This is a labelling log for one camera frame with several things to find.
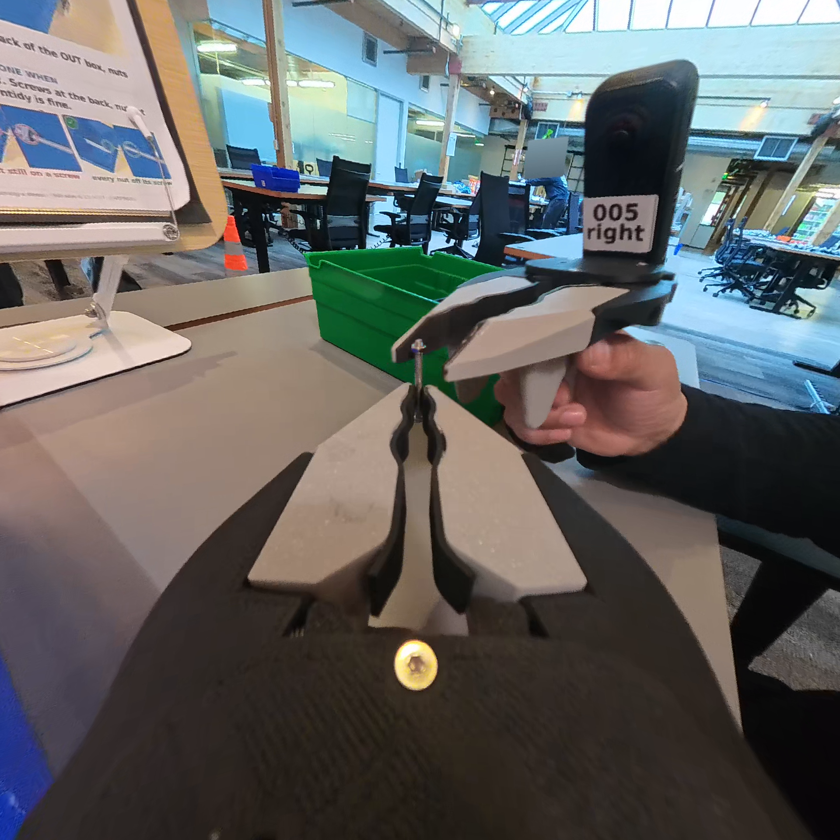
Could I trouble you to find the black office chair armrest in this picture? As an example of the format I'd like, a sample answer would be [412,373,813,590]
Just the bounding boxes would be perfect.
[718,515,840,683]

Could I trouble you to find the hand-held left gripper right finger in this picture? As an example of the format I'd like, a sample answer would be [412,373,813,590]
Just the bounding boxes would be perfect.
[423,384,588,614]

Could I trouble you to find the white-top office table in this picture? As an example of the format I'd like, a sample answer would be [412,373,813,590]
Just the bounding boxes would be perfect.
[504,233,585,261]

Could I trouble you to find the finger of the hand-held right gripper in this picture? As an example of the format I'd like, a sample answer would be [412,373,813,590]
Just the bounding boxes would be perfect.
[390,279,528,365]
[444,287,630,429]

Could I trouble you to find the group of black office chairs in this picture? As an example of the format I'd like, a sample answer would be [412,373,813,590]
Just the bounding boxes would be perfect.
[226,144,585,266]

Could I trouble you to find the blue plastic bin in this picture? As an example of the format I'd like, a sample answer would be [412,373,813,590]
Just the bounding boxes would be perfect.
[0,650,55,840]

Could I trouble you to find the orange traffic cone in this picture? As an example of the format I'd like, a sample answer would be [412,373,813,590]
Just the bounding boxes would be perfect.
[223,214,249,272]

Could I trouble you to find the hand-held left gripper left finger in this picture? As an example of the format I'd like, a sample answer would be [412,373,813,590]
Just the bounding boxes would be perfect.
[247,382,416,618]

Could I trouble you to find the long wooden office table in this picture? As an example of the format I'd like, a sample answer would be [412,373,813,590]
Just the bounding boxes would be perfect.
[217,167,388,273]

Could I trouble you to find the person's right hand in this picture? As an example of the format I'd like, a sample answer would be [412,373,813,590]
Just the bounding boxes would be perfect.
[493,331,688,458]

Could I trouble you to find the printed instruction sheet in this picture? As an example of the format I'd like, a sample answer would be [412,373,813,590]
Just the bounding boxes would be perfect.
[0,0,191,217]

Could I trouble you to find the green plastic bin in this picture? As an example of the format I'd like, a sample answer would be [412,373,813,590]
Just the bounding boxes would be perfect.
[305,246,506,427]

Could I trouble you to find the person's right forearm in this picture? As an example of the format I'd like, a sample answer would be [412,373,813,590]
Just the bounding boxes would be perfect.
[577,387,840,559]

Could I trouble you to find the small blue crate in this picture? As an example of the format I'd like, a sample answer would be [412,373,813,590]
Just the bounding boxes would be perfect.
[251,164,301,193]

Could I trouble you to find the cluttered office table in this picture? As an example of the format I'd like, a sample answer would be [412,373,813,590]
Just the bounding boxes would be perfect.
[699,217,840,319]

